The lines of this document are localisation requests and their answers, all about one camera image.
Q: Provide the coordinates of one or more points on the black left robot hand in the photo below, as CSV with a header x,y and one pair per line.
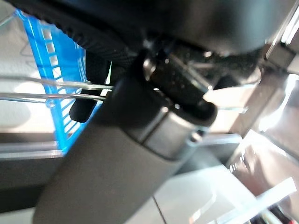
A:
x,y
105,175

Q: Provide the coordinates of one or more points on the blue plastic shopping basket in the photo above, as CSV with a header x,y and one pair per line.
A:
x,y
35,51

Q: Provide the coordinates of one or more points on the black shelf clear price rail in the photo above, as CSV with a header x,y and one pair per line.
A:
x,y
23,151

